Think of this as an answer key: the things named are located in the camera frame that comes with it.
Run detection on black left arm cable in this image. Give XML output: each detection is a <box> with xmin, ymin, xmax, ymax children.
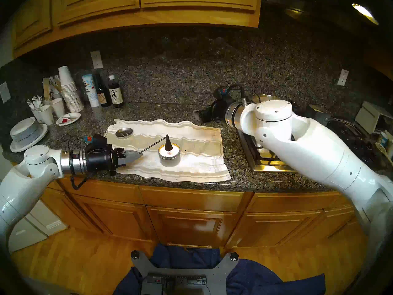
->
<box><xmin>68</xmin><ymin>135</ymin><xmax>94</xmax><ymax>191</ymax></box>

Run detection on steel gas stove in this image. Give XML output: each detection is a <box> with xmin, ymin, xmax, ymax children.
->
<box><xmin>236</xmin><ymin>128</ymin><xmax>301</xmax><ymax>173</ymax></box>

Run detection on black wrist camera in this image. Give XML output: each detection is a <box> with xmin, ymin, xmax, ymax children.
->
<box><xmin>215</xmin><ymin>86</ymin><xmax>235</xmax><ymax>99</ymax></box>
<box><xmin>84</xmin><ymin>135</ymin><xmax>107</xmax><ymax>146</ymax></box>

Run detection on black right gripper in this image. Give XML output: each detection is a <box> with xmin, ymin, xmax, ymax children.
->
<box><xmin>194</xmin><ymin>98</ymin><xmax>235</xmax><ymax>123</ymax></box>

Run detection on soy sauce bottle white label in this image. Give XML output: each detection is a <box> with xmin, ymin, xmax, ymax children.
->
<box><xmin>108</xmin><ymin>75</ymin><xmax>124</xmax><ymax>108</ymax></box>

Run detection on range hood lamp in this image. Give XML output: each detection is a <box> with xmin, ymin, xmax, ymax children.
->
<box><xmin>352</xmin><ymin>3</ymin><xmax>379</xmax><ymax>25</ymax></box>

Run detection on dark glass bottle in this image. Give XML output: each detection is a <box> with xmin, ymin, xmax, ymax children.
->
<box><xmin>96</xmin><ymin>73</ymin><xmax>111</xmax><ymax>108</ymax></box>

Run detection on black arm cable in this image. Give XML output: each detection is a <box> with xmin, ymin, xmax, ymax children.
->
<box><xmin>229</xmin><ymin>84</ymin><xmax>250</xmax><ymax>106</ymax></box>
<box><xmin>68</xmin><ymin>135</ymin><xmax>94</xmax><ymax>191</ymax></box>

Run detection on white beige striped towel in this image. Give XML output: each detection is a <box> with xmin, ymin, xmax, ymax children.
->
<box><xmin>104</xmin><ymin>119</ymin><xmax>231</xmax><ymax>183</ymax></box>

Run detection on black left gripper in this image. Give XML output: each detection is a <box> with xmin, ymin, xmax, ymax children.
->
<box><xmin>86</xmin><ymin>144</ymin><xmax>143</xmax><ymax>176</ymax></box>

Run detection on wooden lower cabinets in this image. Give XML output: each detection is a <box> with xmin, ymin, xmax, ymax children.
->
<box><xmin>40</xmin><ymin>176</ymin><xmax>369</xmax><ymax>249</ymax></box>

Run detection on white wall switch plate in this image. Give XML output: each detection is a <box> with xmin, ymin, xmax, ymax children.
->
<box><xmin>0</xmin><ymin>82</ymin><xmax>11</xmax><ymax>104</ymax></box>

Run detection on black candle snuffer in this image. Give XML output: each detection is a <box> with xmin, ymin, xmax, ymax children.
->
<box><xmin>138</xmin><ymin>134</ymin><xmax>173</xmax><ymax>154</ymax></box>

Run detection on silver tin candle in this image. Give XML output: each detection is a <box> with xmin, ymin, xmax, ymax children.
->
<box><xmin>158</xmin><ymin>143</ymin><xmax>181</xmax><ymax>167</ymax></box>

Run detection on dark blue cloth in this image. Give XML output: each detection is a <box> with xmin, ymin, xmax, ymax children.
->
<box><xmin>113</xmin><ymin>244</ymin><xmax>326</xmax><ymax>295</ymax></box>

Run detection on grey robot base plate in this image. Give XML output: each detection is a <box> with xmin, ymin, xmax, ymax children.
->
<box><xmin>131</xmin><ymin>250</ymin><xmax>239</xmax><ymax>295</ymax></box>

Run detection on steel cooking pot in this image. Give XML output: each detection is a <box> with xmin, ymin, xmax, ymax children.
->
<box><xmin>251</xmin><ymin>94</ymin><xmax>279</xmax><ymax>104</ymax></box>

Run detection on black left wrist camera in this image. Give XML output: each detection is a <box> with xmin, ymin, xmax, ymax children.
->
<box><xmin>84</xmin><ymin>135</ymin><xmax>107</xmax><ymax>146</ymax></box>

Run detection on small white plate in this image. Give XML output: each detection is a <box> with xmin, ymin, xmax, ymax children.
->
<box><xmin>56</xmin><ymin>112</ymin><xmax>81</xmax><ymax>126</ymax></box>

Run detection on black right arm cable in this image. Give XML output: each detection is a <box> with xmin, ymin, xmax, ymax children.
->
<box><xmin>229</xmin><ymin>84</ymin><xmax>250</xmax><ymax>106</ymax></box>

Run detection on wooden cabinets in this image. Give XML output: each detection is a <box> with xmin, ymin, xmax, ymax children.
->
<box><xmin>12</xmin><ymin>0</ymin><xmax>262</xmax><ymax>59</ymax></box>
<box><xmin>40</xmin><ymin>176</ymin><xmax>369</xmax><ymax>249</ymax></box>

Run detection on white salt canister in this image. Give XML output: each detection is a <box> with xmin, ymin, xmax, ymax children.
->
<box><xmin>82</xmin><ymin>74</ymin><xmax>100</xmax><ymax>108</ymax></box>

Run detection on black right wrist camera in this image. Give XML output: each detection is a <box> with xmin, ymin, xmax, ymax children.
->
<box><xmin>215</xmin><ymin>86</ymin><xmax>235</xmax><ymax>99</ymax></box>

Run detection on wooden upper cabinets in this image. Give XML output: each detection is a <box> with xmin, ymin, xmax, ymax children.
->
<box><xmin>12</xmin><ymin>0</ymin><xmax>262</xmax><ymax>59</ymax></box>

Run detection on stack of white paper cups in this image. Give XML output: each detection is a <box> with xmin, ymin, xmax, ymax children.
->
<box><xmin>58</xmin><ymin>66</ymin><xmax>84</xmax><ymax>113</ymax></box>

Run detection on white box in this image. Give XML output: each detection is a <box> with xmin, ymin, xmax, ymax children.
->
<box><xmin>355</xmin><ymin>101</ymin><xmax>393</xmax><ymax>135</ymax></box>

